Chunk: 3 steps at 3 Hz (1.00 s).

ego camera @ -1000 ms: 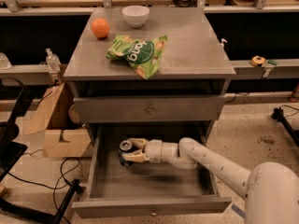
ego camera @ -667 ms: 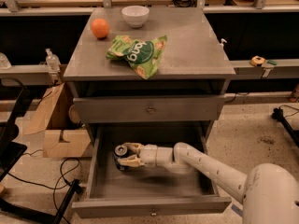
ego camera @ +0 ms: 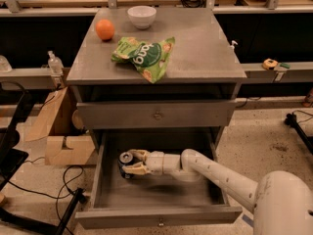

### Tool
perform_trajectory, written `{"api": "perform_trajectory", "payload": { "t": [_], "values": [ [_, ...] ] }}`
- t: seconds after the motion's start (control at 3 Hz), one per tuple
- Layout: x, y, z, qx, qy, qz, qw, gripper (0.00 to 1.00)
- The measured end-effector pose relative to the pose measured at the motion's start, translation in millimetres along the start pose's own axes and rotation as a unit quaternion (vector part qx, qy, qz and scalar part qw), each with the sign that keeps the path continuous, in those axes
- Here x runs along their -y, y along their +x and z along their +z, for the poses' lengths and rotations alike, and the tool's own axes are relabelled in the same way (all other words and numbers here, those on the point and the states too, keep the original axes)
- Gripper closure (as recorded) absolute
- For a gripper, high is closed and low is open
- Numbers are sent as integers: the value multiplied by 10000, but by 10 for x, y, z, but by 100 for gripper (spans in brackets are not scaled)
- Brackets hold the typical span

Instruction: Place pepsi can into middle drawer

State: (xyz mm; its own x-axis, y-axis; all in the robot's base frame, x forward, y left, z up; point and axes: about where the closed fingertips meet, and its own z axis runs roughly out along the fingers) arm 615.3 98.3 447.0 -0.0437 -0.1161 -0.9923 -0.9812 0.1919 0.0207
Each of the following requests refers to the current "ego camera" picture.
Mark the clear sanitizer bottle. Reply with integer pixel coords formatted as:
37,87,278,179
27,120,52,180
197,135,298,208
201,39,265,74
48,51,64,75

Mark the grey upper drawer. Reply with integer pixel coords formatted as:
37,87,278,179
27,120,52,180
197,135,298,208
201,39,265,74
77,100,236,129

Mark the black chair frame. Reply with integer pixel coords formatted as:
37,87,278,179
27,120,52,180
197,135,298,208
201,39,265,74
0,81,86,235

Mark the orange fruit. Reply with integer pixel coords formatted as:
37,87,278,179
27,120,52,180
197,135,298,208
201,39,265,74
95,20,114,41

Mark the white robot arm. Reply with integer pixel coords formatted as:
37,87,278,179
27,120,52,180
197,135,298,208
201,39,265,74
119,149,313,235

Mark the grey drawer cabinet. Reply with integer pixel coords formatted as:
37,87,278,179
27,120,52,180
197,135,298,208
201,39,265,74
67,8,246,150

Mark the white ceramic bowl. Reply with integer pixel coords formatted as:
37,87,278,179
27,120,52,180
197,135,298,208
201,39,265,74
127,6,157,29

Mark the small white pump bottle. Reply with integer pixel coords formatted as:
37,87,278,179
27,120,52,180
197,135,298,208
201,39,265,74
231,40,238,50

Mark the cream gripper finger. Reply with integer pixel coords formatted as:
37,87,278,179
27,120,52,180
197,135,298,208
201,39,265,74
129,149,150,162
122,162,150,175

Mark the green chip bag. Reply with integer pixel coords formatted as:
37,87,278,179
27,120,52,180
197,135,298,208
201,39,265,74
112,37,175,83

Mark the cardboard box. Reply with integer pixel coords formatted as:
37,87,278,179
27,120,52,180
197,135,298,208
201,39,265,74
24,87,98,165

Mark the blue pepsi can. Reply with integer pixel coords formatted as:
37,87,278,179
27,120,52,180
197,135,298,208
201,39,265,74
117,152,134,179

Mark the open grey lower drawer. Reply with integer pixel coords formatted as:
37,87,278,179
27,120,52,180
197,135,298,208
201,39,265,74
75,128,243,229

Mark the black floor cable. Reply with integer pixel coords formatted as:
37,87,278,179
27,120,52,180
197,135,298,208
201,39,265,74
6,157,86,235

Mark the black tripod leg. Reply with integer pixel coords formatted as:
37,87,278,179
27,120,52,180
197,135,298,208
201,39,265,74
284,114,313,155

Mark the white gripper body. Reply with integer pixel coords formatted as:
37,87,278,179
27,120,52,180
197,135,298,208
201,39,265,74
145,151,181,175

